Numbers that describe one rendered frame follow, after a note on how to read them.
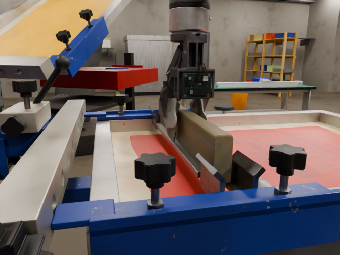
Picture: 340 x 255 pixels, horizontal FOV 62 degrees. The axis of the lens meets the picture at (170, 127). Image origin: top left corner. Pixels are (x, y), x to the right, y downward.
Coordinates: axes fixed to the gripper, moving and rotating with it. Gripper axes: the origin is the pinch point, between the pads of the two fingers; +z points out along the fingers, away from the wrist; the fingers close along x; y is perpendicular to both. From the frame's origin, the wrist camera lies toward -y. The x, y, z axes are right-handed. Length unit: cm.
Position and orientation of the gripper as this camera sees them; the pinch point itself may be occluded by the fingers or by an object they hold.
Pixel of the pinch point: (183, 133)
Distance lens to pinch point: 60.1
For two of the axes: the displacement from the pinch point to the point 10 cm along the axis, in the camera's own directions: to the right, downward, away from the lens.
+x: 9.7, -0.5, 2.3
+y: 2.3, 2.3, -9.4
